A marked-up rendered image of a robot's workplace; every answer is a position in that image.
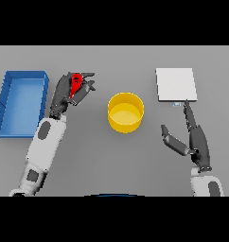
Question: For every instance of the pale square measuring scale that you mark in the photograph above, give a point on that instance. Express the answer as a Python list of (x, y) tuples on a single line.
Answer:
[(176, 84)]

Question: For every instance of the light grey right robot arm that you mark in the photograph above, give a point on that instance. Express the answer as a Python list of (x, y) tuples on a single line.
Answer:
[(206, 185)]

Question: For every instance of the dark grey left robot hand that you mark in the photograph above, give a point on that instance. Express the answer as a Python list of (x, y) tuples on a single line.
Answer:
[(60, 93)]

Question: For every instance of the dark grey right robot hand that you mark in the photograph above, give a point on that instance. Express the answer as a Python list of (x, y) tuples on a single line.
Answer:
[(199, 141)]

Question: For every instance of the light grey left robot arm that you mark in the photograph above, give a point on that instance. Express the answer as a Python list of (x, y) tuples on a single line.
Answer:
[(44, 150)]

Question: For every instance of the yellow bowl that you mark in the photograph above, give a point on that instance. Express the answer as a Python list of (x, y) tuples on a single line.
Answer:
[(125, 112)]

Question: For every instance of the red beaker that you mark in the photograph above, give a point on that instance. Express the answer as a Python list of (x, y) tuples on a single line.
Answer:
[(75, 83)]

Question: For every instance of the blue tray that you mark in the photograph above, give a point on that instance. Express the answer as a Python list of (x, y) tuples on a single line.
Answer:
[(21, 103)]

